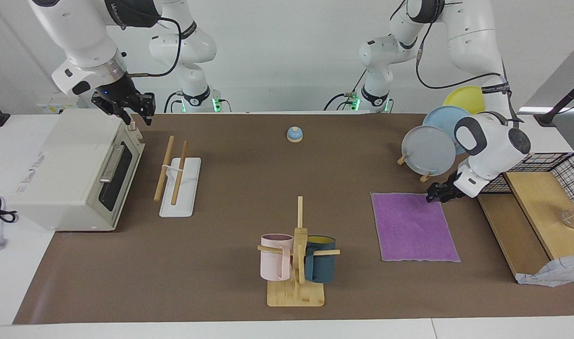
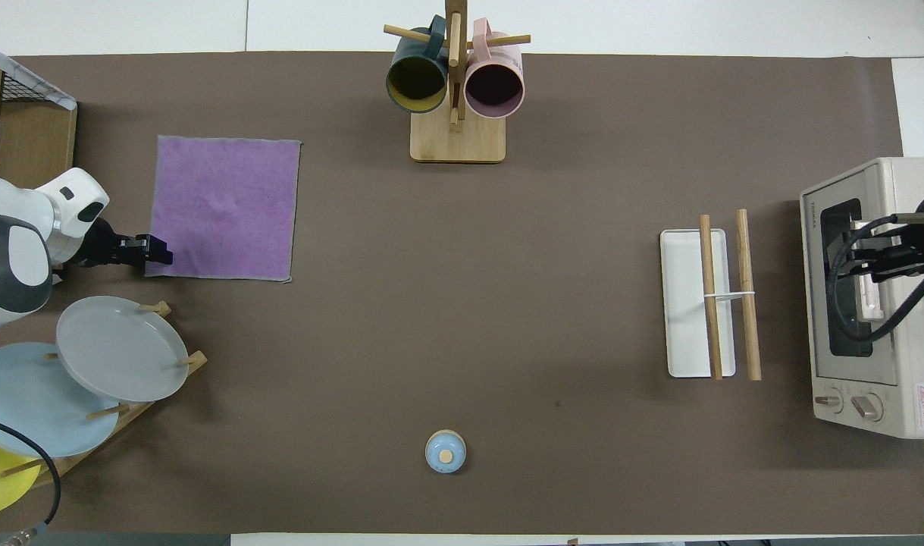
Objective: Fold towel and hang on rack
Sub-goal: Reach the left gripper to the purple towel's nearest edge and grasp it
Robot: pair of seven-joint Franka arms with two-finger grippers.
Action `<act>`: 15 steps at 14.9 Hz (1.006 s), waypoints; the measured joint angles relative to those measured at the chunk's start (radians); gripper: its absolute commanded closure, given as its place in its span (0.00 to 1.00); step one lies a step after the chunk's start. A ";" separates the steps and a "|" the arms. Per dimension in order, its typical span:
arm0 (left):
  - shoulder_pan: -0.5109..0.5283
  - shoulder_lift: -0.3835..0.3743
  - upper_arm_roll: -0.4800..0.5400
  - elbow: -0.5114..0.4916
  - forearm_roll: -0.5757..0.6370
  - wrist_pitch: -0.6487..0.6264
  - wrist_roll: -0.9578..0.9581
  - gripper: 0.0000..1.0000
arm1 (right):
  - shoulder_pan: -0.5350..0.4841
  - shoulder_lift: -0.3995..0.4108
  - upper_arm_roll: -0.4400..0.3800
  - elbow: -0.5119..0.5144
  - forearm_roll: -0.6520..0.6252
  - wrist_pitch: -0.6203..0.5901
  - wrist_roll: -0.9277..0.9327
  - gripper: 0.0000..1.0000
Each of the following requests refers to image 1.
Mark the yellow plate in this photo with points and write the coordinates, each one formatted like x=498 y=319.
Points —
x=465 y=99

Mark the light blue plate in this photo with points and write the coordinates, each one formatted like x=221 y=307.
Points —
x=444 y=120

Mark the white rack with wooden rods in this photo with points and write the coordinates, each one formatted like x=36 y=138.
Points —
x=183 y=188

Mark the wooden plate rack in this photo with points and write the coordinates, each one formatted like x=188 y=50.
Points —
x=425 y=178

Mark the dark teal mug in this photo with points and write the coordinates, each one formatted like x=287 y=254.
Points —
x=322 y=268

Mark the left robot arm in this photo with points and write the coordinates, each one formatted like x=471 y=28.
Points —
x=475 y=42

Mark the white crumpled cloth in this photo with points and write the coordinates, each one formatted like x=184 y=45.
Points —
x=557 y=273

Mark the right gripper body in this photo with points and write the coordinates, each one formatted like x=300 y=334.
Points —
x=116 y=88

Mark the white toaster oven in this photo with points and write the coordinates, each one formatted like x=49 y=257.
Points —
x=65 y=169

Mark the grey plate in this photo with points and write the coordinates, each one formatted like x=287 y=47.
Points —
x=428 y=150

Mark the pink mug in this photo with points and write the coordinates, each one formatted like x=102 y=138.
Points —
x=273 y=263

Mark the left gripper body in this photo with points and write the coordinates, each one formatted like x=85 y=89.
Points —
x=453 y=187

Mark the wooden mug tree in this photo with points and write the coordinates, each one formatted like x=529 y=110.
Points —
x=298 y=292

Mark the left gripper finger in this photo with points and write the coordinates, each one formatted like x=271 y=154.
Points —
x=436 y=187
x=437 y=197

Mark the clear glass cup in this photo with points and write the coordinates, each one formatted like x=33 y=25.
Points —
x=570 y=219

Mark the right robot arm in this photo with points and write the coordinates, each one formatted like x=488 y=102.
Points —
x=79 y=33

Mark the purple towel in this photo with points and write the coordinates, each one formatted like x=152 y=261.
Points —
x=414 y=230

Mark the blue call bell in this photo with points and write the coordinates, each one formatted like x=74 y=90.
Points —
x=295 y=135

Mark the wooden shelf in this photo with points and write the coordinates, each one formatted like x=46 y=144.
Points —
x=536 y=207

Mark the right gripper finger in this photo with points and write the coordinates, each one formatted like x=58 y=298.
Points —
x=109 y=106
x=144 y=103

